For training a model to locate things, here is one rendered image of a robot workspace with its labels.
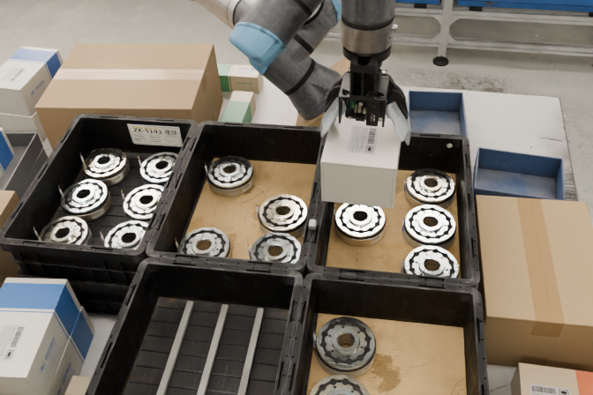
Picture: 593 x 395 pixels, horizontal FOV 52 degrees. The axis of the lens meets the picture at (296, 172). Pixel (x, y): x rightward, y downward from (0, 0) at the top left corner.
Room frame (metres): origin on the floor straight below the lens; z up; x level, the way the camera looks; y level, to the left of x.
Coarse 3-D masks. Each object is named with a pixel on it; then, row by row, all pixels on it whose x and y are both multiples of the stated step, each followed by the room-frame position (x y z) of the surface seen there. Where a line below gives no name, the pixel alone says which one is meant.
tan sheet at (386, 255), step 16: (400, 176) 0.99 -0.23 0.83; (400, 192) 0.94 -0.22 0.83; (336, 208) 0.90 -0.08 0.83; (384, 208) 0.89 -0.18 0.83; (400, 208) 0.89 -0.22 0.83; (448, 208) 0.88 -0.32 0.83; (400, 224) 0.84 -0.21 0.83; (336, 240) 0.81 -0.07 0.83; (384, 240) 0.80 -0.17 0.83; (400, 240) 0.80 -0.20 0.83; (336, 256) 0.77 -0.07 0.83; (352, 256) 0.77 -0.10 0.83; (368, 256) 0.77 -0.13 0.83; (384, 256) 0.76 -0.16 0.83; (400, 256) 0.76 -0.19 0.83; (400, 272) 0.72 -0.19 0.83
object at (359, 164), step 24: (336, 120) 0.82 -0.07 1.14; (336, 144) 0.76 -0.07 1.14; (360, 144) 0.75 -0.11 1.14; (384, 144) 0.75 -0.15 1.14; (336, 168) 0.71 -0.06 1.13; (360, 168) 0.70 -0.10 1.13; (384, 168) 0.69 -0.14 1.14; (336, 192) 0.71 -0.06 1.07; (360, 192) 0.70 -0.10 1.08; (384, 192) 0.69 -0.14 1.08
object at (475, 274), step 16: (464, 144) 0.97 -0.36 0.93; (464, 160) 0.92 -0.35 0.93; (464, 176) 0.87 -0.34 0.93; (320, 192) 0.85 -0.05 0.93; (320, 208) 0.81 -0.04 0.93; (320, 224) 0.77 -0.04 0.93; (320, 272) 0.66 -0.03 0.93; (336, 272) 0.66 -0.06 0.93; (352, 272) 0.65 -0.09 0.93; (368, 272) 0.65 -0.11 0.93; (384, 272) 0.65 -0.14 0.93
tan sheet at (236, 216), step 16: (256, 160) 1.07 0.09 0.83; (256, 176) 1.02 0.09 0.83; (272, 176) 1.01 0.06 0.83; (288, 176) 1.01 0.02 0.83; (304, 176) 1.01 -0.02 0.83; (208, 192) 0.98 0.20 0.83; (256, 192) 0.97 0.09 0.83; (272, 192) 0.96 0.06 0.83; (288, 192) 0.96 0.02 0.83; (304, 192) 0.96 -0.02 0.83; (208, 208) 0.93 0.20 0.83; (224, 208) 0.93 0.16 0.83; (240, 208) 0.92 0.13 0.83; (192, 224) 0.89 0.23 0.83; (208, 224) 0.88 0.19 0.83; (224, 224) 0.88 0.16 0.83; (240, 224) 0.88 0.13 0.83; (256, 224) 0.87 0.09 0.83; (240, 240) 0.83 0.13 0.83; (256, 240) 0.83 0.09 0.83; (240, 256) 0.79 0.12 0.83
